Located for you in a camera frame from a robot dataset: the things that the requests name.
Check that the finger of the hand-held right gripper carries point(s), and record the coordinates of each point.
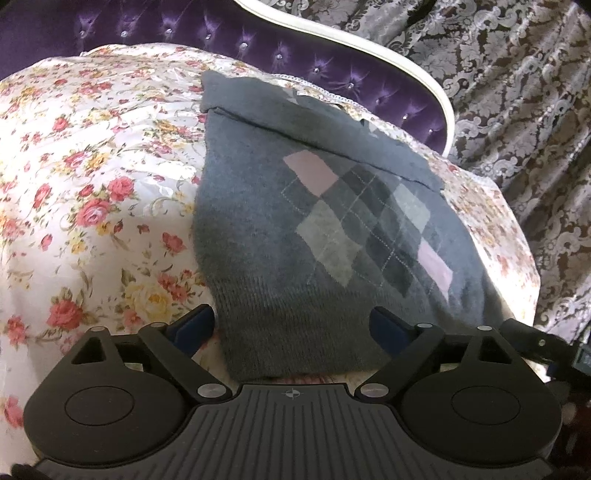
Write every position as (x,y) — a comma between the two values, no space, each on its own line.
(535,341)

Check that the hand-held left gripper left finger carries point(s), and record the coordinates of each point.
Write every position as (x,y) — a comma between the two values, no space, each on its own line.
(196,325)

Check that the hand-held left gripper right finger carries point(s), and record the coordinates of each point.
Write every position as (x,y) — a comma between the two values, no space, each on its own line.
(388,328)

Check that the grey argyle sweater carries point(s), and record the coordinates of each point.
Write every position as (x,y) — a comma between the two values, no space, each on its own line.
(258,258)

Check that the floral bedspread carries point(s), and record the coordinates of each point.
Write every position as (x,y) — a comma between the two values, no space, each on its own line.
(69,184)

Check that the grey damask curtain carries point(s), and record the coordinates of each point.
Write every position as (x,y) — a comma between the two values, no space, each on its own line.
(531,115)

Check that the purple tufted sofa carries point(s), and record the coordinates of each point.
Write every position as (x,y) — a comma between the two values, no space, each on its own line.
(277,37)

